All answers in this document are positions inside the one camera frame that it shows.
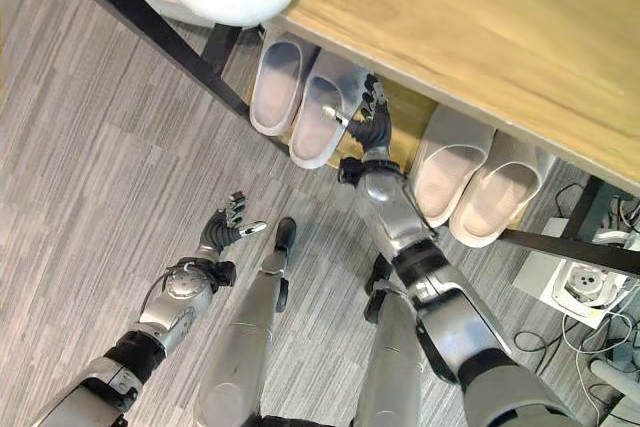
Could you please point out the grey flat sheet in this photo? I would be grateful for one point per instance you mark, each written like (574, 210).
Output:
(532, 267)

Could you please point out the beige slipper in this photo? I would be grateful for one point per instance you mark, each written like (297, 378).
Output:
(495, 207)
(447, 172)

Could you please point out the robot right foot dark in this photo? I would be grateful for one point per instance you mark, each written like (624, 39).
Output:
(378, 271)

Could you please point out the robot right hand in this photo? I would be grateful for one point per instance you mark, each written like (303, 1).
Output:
(372, 129)

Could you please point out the wooden shoe rack black frame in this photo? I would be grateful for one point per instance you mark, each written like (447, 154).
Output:
(450, 22)

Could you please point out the robot right leg silver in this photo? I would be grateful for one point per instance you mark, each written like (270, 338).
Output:
(392, 362)

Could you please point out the grey slipper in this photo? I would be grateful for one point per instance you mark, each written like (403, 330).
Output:
(315, 132)
(275, 92)

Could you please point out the white round device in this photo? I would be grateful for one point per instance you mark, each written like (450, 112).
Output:
(585, 289)

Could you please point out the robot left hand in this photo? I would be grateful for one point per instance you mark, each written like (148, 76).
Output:
(220, 234)

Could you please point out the robot left leg silver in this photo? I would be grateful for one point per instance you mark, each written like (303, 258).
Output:
(245, 347)

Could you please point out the robot leg silver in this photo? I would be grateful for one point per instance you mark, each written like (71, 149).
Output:
(245, 347)
(392, 362)

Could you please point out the grey chair base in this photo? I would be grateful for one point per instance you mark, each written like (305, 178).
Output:
(617, 377)

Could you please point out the robot left foot dark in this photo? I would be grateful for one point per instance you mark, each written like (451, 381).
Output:
(285, 233)

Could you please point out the robot left arm silver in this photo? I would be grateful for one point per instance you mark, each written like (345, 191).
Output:
(172, 307)

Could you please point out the robot foot dark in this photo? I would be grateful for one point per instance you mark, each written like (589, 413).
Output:
(285, 233)
(378, 271)

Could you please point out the robot right arm silver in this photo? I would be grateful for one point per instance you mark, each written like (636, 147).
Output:
(450, 317)

